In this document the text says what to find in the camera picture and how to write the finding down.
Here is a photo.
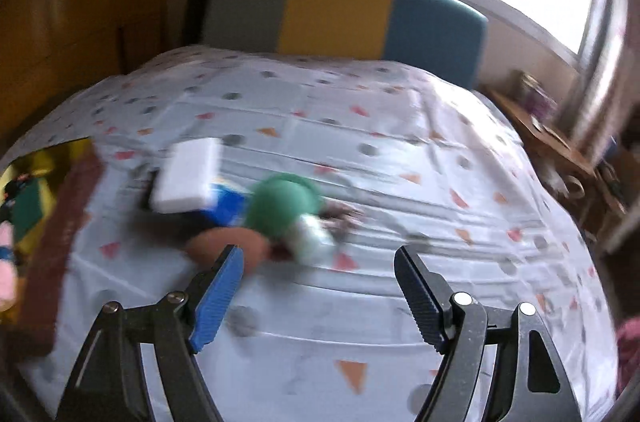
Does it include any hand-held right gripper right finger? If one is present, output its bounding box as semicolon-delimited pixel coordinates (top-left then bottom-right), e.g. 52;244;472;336
394;245;583;422

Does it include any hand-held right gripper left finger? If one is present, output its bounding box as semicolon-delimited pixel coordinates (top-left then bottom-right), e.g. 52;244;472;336
55;245;246;422

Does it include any brown egg-shaped makeup sponge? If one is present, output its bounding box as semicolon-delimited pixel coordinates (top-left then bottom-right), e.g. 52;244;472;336
185;227;271;270

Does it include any green round puff white base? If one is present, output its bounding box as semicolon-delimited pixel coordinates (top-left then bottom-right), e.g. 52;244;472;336
245;173;338;265

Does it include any white foam sponge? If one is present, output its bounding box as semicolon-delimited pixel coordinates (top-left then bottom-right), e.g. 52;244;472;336
150;138;223;214

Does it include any gold rectangular tray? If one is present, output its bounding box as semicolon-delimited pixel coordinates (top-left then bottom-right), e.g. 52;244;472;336
0;137;108;355

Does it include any green yellow scouring sponge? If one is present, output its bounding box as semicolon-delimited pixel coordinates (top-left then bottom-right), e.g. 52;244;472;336
10;177;56;248

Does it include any pink towel roll blue band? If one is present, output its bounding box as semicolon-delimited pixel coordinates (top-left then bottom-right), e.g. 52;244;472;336
0;222;18;308

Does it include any printed white bedsheet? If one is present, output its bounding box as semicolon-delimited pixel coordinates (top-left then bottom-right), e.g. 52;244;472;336
0;45;621;422

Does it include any blue white packet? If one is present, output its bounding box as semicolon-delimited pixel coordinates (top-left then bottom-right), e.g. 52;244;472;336
207;182;251;228

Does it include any brown patterned scrunchie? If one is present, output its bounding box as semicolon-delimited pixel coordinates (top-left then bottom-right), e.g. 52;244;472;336
320;205;366;238

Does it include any wooden desk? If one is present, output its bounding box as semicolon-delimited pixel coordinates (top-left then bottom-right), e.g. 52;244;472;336
482;82;631;228

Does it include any pink red cloth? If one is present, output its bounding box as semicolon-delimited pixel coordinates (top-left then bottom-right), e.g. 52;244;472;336
617;317;640;383

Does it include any cluttered side shelf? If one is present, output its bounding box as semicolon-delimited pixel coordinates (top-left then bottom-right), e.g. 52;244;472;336
595;162;632;223

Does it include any patterned storage jar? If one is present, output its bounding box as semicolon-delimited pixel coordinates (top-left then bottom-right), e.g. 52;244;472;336
519;72;542;103
535;87;558;118

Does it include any grey yellow blue headboard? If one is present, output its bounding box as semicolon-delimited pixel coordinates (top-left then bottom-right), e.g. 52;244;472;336
200;0;488;90

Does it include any beige patterned curtain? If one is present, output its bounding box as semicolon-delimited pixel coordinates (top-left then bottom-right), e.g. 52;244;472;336
560;0;640;153

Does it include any wooden wardrobe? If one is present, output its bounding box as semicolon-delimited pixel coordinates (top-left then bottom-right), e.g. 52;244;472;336
0;0;176;153

